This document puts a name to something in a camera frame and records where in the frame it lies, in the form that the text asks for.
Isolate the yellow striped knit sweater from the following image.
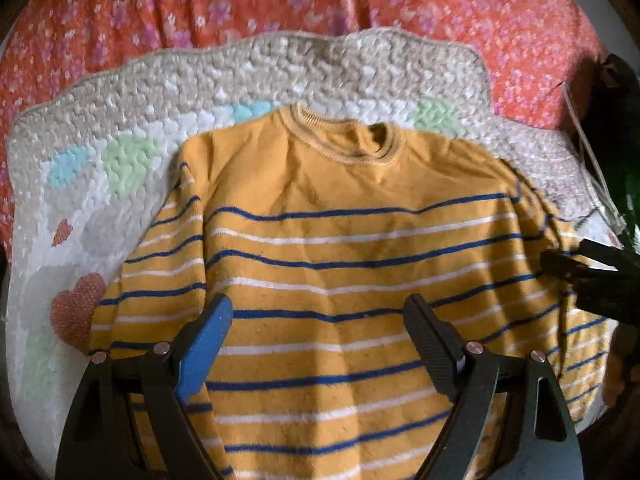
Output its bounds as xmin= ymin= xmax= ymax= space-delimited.
xmin=90 ymin=105 xmax=610 ymax=479

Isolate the person's right hand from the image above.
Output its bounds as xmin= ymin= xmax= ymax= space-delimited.
xmin=602 ymin=323 xmax=639 ymax=408

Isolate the quilted heart-pattern blanket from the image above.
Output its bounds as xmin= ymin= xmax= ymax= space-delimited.
xmin=6 ymin=28 xmax=624 ymax=479

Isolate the red floral bedsheet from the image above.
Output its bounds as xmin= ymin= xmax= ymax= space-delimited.
xmin=0 ymin=0 xmax=609 ymax=261

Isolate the white cable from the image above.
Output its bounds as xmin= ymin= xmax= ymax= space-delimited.
xmin=562 ymin=79 xmax=626 ymax=233

